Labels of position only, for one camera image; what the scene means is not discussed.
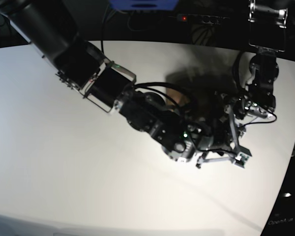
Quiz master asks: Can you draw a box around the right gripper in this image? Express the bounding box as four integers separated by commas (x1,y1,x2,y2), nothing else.
162,120,236,169

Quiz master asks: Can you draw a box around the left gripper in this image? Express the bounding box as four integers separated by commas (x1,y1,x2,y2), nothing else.
221,94,277,130

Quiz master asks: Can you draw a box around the brown T-shirt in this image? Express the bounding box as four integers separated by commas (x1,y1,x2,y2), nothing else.
166,87,227,118

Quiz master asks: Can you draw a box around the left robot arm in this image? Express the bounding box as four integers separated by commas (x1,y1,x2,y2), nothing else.
224,0,289,131

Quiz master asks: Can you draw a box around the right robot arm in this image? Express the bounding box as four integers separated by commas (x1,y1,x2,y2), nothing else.
0,0,239,167

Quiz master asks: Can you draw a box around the black power strip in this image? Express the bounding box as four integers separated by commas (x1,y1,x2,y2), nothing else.
176,14,230,25

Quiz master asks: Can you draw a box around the blue box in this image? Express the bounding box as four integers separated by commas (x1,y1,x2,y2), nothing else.
109,0,179,11

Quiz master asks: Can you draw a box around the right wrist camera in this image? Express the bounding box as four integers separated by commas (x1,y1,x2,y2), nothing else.
234,147,252,168

